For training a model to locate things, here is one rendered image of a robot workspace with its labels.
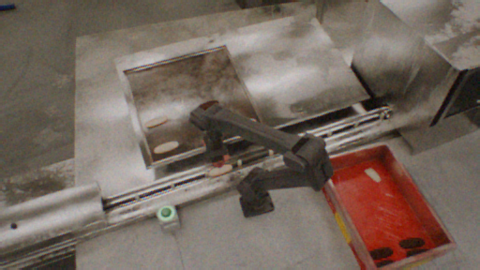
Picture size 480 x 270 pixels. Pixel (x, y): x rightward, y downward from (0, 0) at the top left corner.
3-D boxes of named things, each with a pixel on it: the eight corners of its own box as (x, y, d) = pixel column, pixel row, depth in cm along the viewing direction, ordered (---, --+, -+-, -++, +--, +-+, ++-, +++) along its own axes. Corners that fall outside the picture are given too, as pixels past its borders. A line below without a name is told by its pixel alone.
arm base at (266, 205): (245, 218, 140) (275, 210, 143) (245, 207, 134) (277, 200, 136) (238, 199, 146) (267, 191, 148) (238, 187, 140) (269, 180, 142)
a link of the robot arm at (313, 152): (327, 197, 98) (347, 172, 103) (298, 156, 96) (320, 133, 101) (245, 201, 137) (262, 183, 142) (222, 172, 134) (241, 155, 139)
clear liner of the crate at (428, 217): (366, 287, 124) (374, 277, 116) (309, 172, 153) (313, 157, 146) (448, 257, 130) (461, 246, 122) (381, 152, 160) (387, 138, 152)
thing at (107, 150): (126, 282, 204) (74, 213, 141) (112, 128, 275) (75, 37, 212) (411, 203, 237) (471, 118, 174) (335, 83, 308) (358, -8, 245)
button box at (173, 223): (162, 239, 138) (157, 226, 130) (157, 221, 143) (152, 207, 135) (184, 232, 140) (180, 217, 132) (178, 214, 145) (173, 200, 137)
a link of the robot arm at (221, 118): (305, 176, 99) (327, 152, 105) (303, 161, 96) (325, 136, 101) (198, 128, 126) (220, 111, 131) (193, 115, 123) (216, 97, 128)
